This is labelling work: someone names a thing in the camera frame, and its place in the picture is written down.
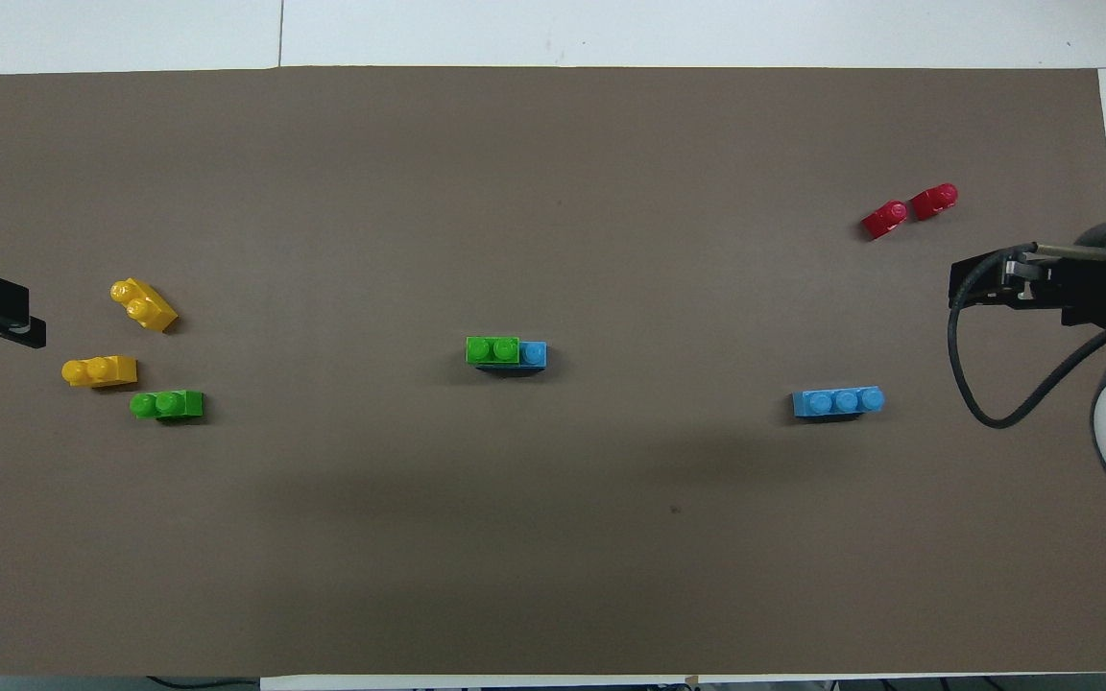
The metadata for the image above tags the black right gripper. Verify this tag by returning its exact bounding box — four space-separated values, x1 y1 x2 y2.
949 219 1106 327

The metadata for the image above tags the blue three-stud toy block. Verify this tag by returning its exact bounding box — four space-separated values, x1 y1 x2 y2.
792 385 886 421
476 341 548 377

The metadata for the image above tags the green two-stud toy block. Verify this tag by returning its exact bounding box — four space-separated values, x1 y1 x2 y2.
129 389 205 423
466 335 521 368

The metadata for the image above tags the yellow two-stud toy block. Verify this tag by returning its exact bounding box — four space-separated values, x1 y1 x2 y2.
61 355 139 389
109 277 179 333

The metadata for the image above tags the red one-stud toy block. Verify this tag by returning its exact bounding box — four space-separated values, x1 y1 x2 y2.
909 182 960 222
861 200 909 241

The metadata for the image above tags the brown paper table mat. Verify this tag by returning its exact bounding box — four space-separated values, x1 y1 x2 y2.
0 65 1106 678

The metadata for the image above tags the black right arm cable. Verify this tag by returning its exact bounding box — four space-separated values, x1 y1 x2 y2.
947 245 1106 429

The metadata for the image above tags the black cable below table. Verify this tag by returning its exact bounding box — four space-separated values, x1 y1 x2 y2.
145 675 261 690

